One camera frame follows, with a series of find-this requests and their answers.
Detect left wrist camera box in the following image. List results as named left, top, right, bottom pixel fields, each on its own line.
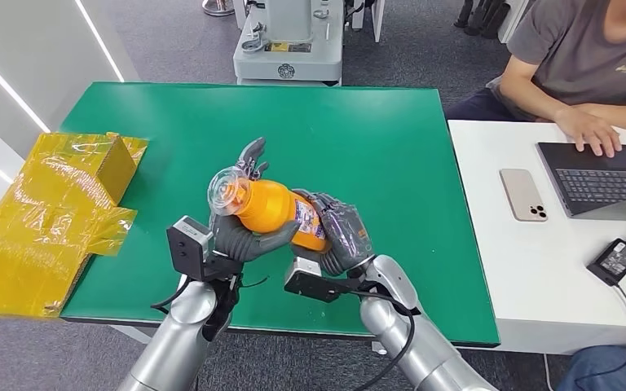
left=165, top=215, right=216, bottom=283

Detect dark grey laptop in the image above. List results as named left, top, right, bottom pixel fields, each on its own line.
left=536, top=142, right=626, bottom=223

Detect person's leg in blue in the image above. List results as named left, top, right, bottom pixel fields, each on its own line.
left=556, top=345, right=626, bottom=391

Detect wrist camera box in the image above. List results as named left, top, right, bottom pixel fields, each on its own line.
left=165, top=215, right=216, bottom=283
left=283, top=256, right=365, bottom=303

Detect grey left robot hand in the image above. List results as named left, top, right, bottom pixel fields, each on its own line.
left=211, top=136, right=302, bottom=265

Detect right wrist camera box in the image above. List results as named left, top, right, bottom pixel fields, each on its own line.
left=283, top=256, right=365, bottom=303

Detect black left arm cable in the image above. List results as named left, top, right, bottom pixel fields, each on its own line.
left=149, top=276, right=196, bottom=315

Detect beige smartphone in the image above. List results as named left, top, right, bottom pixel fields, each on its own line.
left=499, top=168, right=549, bottom=223

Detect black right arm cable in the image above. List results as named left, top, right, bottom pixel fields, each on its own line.
left=345, top=290, right=417, bottom=391

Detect yellow taped cardboard box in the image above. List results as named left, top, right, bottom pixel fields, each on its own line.
left=0, top=132, right=150, bottom=319

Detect chrome stand base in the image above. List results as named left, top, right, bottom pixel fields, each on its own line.
left=202, top=0, right=236, bottom=18

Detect black power adapter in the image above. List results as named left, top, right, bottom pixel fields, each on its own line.
left=586, top=238, right=626, bottom=287

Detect black chair legs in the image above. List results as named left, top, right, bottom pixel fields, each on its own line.
left=453, top=0, right=511, bottom=40

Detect person's hand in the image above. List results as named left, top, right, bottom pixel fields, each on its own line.
left=553, top=107, right=623, bottom=159

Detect person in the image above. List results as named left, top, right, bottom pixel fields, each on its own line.
left=443, top=0, right=626, bottom=159

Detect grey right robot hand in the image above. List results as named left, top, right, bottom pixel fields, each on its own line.
left=290, top=188, right=376, bottom=277

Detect orange bottle with clear cap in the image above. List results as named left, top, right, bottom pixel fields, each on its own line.
left=207, top=165, right=331, bottom=253

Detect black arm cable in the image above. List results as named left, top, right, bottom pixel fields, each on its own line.
left=149, top=276, right=196, bottom=315
left=345, top=290, right=417, bottom=391

